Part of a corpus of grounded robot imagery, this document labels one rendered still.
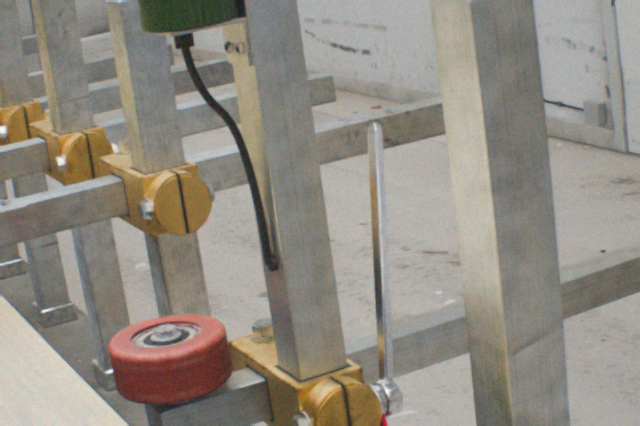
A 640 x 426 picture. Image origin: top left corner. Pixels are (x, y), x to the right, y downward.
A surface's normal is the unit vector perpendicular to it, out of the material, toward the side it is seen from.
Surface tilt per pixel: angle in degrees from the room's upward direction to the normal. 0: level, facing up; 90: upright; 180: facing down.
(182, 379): 90
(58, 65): 90
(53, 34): 90
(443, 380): 0
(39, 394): 0
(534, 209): 90
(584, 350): 0
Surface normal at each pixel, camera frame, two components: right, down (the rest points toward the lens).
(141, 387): -0.44, 0.30
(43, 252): 0.45, 0.18
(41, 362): -0.14, -0.95
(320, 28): -0.88, 0.24
